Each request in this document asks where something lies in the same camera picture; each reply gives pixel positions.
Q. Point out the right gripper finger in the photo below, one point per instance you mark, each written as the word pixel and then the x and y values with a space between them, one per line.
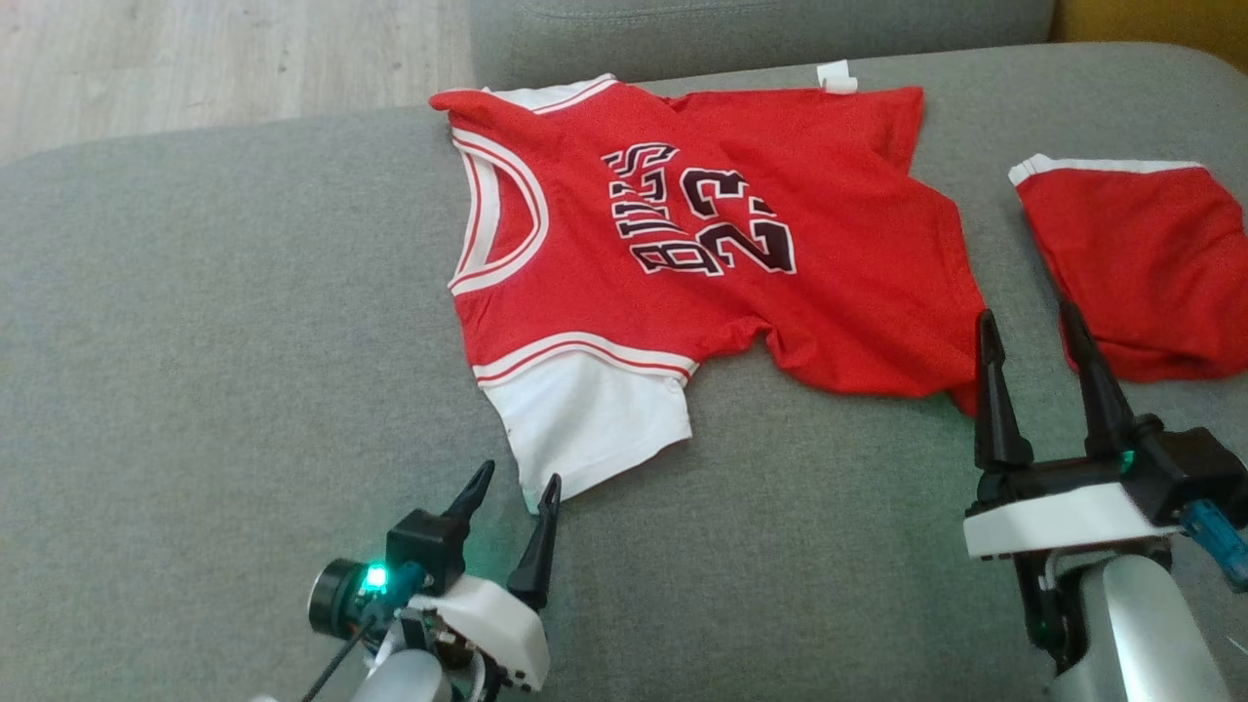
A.
pixel 996 409
pixel 1100 405

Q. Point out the large grey sofa seat cushion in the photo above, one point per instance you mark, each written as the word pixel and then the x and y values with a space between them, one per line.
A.
pixel 224 390

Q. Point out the red basketball jersey white sleeves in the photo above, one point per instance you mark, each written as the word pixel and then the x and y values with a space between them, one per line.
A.
pixel 604 292

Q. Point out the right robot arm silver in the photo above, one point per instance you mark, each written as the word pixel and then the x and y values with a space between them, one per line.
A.
pixel 1131 634

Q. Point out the large yellow sofa backrest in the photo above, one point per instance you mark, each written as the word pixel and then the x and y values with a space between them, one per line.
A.
pixel 1160 24

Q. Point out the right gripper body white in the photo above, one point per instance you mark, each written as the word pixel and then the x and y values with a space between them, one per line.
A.
pixel 1053 517

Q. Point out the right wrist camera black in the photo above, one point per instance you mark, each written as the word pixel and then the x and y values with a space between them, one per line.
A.
pixel 1189 468

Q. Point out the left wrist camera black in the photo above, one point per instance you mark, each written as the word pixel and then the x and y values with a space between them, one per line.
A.
pixel 419 551

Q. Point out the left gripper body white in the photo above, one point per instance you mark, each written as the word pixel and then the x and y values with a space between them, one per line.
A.
pixel 487 629

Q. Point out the red shorts with white band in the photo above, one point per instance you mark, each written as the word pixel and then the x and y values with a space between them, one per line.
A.
pixel 1141 263

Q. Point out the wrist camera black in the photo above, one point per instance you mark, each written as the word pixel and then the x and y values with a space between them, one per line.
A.
pixel 419 551
pixel 1189 468

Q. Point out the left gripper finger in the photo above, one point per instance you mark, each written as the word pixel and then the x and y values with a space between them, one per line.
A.
pixel 539 546
pixel 470 492

